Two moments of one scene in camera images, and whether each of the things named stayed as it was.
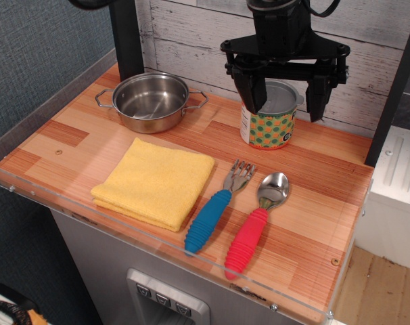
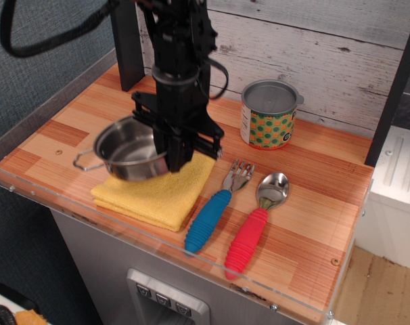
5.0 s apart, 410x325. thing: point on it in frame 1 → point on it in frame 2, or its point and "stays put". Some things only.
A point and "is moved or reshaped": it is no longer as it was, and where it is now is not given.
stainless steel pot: (152, 103) is moved or reshaped
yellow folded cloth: (155, 186) stays put
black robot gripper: (283, 45) → (178, 116)
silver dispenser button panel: (153, 301) stays put
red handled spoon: (272, 189) stays put
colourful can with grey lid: (272, 126) stays put
